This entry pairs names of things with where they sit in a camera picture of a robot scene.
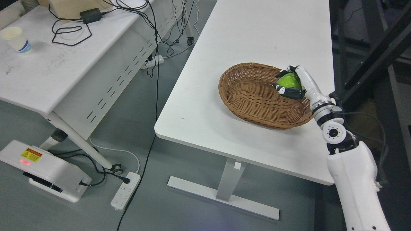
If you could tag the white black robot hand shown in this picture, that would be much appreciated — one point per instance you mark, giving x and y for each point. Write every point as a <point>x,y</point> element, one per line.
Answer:
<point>310,89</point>

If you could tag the green apple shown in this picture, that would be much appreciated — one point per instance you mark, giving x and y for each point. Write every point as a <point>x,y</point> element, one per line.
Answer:
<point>290,80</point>

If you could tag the white robot base unit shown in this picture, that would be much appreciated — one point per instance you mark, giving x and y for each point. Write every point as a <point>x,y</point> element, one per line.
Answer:
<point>47,171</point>

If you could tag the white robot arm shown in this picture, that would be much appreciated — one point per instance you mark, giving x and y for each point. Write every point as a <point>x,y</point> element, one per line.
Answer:
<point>353,169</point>

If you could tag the black metal shelf rack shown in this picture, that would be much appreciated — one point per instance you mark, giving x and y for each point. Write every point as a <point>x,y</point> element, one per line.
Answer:
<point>385,47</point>

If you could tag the brown wicker basket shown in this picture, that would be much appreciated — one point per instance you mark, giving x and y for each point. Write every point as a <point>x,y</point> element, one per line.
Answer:
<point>247,91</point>

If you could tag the white standing desk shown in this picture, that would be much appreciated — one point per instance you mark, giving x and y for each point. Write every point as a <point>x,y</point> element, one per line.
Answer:
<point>277,33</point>

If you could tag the white power strip far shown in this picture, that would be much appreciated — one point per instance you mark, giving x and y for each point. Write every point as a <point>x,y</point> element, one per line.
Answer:
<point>156,60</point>

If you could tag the white power strip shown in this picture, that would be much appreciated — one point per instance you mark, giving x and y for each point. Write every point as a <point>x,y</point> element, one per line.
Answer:
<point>156,60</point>
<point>125,191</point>

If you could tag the white power strip near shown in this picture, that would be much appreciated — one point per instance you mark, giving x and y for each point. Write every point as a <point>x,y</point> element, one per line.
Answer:
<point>125,191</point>

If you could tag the black power adapter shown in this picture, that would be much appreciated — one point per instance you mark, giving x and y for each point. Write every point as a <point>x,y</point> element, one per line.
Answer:
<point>91,15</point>

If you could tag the white folding table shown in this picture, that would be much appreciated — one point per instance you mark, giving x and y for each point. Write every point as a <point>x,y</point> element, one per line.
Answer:
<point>73,82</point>

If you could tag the paper cup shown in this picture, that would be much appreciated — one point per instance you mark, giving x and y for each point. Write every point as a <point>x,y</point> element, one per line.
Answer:
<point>16,39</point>

